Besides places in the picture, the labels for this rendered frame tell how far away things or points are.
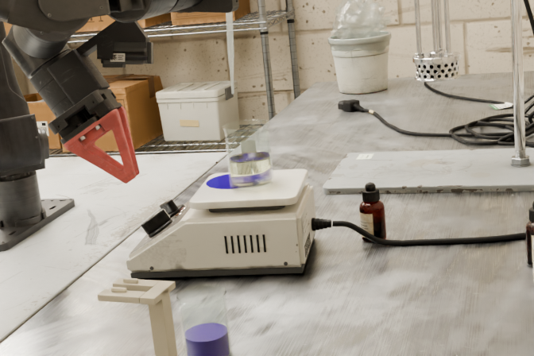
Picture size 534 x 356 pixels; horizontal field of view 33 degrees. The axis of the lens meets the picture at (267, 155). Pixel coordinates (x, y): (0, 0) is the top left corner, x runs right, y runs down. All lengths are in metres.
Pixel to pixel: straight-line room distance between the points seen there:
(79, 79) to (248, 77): 2.54
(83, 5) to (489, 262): 0.51
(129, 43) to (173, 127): 2.32
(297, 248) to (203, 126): 2.31
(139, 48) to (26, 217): 0.37
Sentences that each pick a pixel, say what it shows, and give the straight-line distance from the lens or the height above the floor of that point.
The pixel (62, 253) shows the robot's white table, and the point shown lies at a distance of 1.15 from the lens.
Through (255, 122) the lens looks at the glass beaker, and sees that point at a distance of 1.02.
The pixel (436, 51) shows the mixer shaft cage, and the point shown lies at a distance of 1.29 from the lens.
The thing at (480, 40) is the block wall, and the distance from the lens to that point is 3.33.
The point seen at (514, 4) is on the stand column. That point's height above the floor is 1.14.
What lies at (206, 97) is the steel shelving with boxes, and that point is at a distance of 3.21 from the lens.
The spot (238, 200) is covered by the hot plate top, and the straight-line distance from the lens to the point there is 0.96.
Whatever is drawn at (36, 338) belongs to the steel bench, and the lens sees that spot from 0.92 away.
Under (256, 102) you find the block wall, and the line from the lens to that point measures 3.50.
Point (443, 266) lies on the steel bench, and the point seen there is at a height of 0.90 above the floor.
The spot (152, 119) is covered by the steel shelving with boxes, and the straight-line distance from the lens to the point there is 3.41.
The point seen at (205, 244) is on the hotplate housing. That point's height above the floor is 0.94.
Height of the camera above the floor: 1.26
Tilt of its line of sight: 14 degrees down
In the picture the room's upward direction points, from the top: 6 degrees counter-clockwise
